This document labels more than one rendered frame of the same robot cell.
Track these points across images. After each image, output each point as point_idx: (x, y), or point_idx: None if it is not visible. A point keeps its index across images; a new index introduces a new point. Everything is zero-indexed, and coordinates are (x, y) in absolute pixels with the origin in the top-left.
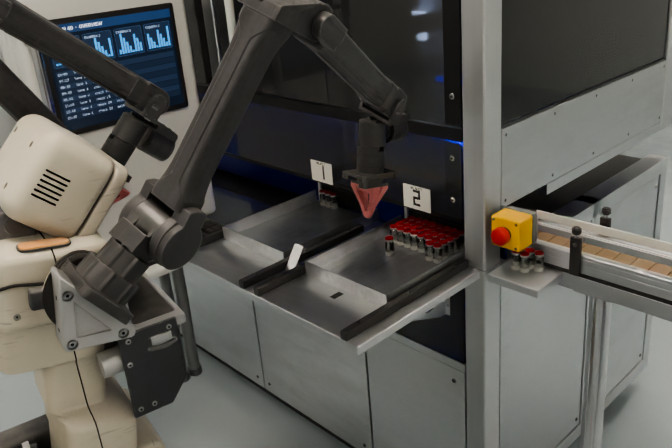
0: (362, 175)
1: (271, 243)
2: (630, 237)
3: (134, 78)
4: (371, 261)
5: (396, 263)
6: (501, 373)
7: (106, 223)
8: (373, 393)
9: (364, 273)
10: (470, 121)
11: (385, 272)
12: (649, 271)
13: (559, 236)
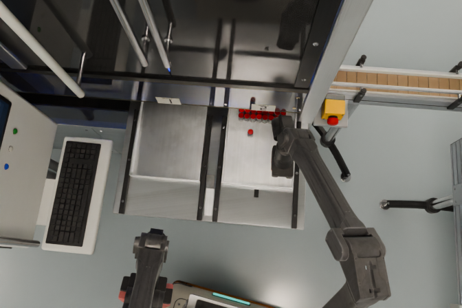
0: (289, 174)
1: (169, 164)
2: (381, 72)
3: (161, 264)
4: (246, 148)
5: (261, 142)
6: None
7: (27, 213)
8: None
9: (253, 163)
10: (317, 88)
11: (263, 155)
12: (399, 94)
13: (338, 78)
